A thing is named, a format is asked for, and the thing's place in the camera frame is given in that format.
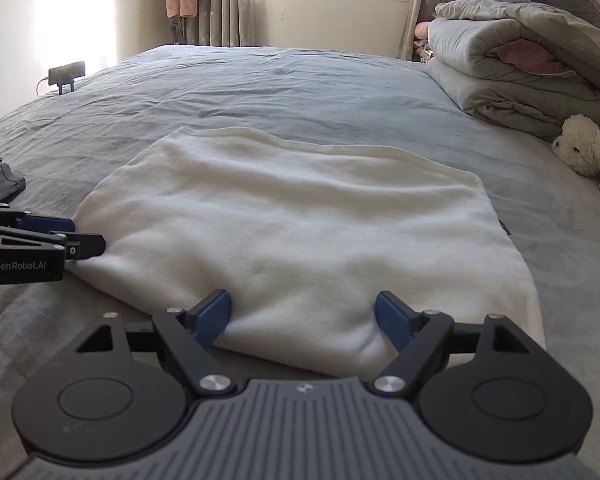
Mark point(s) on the folded grey quilt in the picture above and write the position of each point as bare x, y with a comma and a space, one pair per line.
510, 70

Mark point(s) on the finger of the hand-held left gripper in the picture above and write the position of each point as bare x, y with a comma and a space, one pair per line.
50, 224
87, 245

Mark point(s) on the white plush dog toy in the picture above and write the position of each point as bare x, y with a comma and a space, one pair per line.
587, 152

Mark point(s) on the patterned cloth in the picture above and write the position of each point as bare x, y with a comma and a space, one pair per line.
425, 52

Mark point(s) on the black clothes rack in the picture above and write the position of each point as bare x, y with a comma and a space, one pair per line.
176, 30

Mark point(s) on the grey star curtain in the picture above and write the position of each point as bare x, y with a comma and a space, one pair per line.
220, 5
420, 10

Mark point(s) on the black phone on stand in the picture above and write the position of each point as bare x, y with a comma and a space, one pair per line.
67, 71

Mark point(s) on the light grey pillow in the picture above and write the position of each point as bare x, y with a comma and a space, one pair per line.
570, 5

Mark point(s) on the white long-sleeve sweatshirt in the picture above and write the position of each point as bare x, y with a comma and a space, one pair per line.
300, 240

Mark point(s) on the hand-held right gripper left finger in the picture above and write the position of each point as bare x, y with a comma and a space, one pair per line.
215, 317

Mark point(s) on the dark grey garment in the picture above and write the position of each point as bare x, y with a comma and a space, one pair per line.
0, 180

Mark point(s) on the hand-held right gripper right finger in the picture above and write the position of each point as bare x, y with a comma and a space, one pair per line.
395, 317

